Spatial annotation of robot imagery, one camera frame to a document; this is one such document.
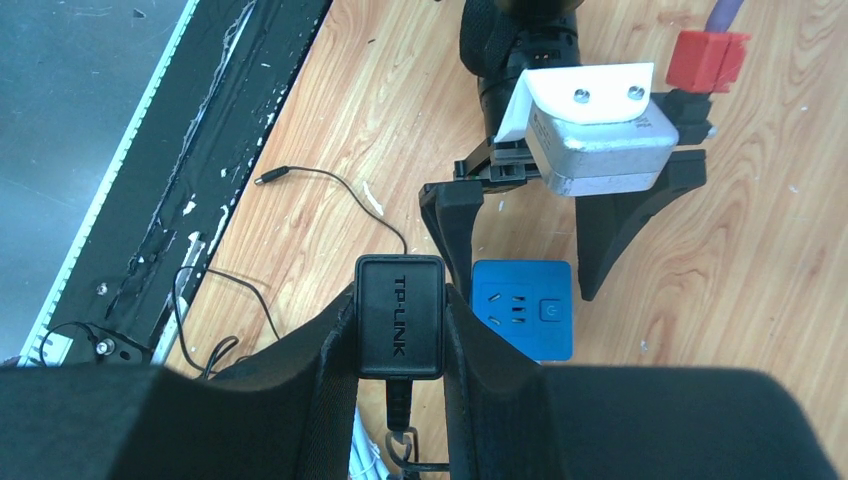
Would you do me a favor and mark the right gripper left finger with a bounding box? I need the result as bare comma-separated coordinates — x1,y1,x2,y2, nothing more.
1,290,357,479

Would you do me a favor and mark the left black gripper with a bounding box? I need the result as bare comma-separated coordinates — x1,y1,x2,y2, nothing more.
419,33,707,301

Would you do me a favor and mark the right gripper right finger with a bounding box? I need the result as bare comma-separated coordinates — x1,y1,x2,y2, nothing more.
444,287,837,479

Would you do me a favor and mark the light blue cable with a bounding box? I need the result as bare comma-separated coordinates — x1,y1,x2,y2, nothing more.
347,407,392,480

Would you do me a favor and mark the dark blue cube adapter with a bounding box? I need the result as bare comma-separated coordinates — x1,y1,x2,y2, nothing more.
470,259,574,363

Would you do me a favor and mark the black TP-Link charger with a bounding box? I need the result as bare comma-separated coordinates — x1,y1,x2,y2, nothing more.
354,254,448,480

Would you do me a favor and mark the black mounting rail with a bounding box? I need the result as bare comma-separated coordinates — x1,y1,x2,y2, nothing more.
11,1,330,367

